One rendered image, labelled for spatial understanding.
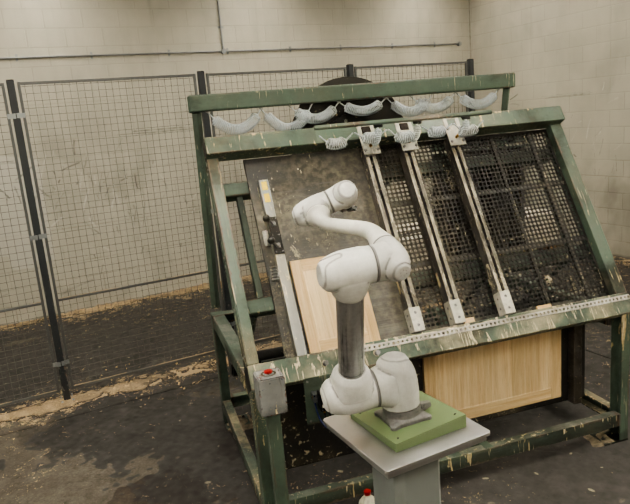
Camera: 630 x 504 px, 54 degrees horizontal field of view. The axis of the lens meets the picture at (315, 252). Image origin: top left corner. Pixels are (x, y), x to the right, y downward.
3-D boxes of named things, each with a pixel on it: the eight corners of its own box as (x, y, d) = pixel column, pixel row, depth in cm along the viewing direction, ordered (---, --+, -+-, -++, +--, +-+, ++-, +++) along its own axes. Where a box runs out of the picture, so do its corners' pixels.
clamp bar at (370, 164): (406, 335, 321) (423, 324, 299) (350, 134, 356) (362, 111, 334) (424, 331, 324) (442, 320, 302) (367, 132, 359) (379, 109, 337)
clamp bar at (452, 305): (446, 327, 327) (466, 315, 306) (388, 130, 363) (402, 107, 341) (463, 324, 330) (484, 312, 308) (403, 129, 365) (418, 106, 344)
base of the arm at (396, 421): (441, 416, 252) (440, 403, 251) (392, 432, 245) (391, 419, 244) (419, 399, 269) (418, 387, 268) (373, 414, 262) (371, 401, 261)
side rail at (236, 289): (244, 369, 303) (246, 365, 293) (205, 168, 336) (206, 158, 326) (256, 367, 305) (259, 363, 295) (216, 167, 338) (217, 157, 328)
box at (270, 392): (262, 419, 272) (258, 381, 269) (256, 408, 284) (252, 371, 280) (288, 413, 276) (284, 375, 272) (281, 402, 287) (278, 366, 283)
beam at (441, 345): (248, 394, 299) (251, 391, 289) (243, 369, 303) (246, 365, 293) (622, 316, 360) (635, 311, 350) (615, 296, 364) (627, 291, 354)
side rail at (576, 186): (603, 299, 362) (615, 293, 352) (540, 133, 395) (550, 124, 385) (614, 296, 364) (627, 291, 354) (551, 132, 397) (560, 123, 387)
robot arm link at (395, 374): (427, 407, 249) (420, 355, 245) (384, 418, 246) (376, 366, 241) (411, 391, 265) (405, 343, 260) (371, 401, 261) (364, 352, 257)
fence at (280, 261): (295, 357, 305) (297, 356, 301) (257, 183, 333) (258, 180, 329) (305, 355, 306) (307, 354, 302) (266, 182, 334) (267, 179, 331)
